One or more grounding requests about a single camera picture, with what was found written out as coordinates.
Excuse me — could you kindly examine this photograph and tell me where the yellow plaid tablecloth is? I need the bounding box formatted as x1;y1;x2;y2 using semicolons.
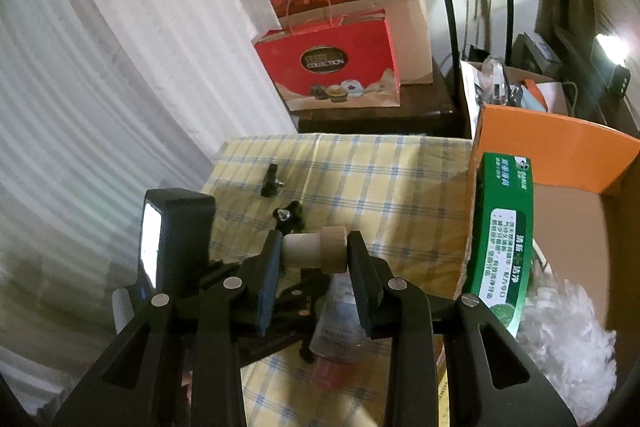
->
200;133;476;427

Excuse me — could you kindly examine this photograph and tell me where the white bag with bottles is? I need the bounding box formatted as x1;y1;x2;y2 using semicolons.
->
460;59;576;140

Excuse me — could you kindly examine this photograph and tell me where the black speaker stand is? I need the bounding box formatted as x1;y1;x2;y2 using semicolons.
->
440;0;463;118
504;0;517;68

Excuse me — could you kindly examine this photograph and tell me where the clear plastic packaging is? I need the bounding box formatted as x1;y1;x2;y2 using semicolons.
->
482;57;511;102

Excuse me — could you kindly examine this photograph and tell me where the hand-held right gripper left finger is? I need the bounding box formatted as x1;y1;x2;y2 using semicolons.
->
52;229;286;427

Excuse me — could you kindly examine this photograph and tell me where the long green toothpaste box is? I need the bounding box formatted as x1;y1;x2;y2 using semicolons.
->
461;152;535;340

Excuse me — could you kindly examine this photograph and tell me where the large brown cardboard box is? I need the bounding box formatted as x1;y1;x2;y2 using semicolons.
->
385;0;435;86

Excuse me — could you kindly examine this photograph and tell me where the red paper bag chocolate print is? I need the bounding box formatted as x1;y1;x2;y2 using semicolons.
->
251;0;402;112

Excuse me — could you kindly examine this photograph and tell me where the glowing black light device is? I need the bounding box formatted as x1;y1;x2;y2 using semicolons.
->
590;32;633;95

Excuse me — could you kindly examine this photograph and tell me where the cork stopper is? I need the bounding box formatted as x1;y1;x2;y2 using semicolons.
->
281;227;350;275

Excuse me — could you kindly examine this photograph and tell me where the orange cardboard box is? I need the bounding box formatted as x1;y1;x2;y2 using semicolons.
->
435;104;640;427

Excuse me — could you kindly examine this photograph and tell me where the white curtain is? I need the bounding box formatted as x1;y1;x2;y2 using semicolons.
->
0;0;301;408

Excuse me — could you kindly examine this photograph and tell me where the white plastic bag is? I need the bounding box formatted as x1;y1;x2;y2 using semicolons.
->
515;272;618;425

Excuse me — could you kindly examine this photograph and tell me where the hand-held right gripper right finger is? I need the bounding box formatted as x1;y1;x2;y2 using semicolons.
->
346;231;583;427

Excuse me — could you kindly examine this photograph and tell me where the dark small box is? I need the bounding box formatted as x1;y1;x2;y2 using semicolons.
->
515;32;566;78

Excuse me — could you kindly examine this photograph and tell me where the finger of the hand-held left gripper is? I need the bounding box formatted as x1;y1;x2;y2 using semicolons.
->
274;271;331;364

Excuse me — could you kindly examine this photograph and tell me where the dark wooden cabinet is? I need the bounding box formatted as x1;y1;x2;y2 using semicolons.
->
295;57;463;138

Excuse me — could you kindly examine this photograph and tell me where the clear bottle with pink cap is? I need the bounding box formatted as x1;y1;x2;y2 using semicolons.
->
309;271;368;389

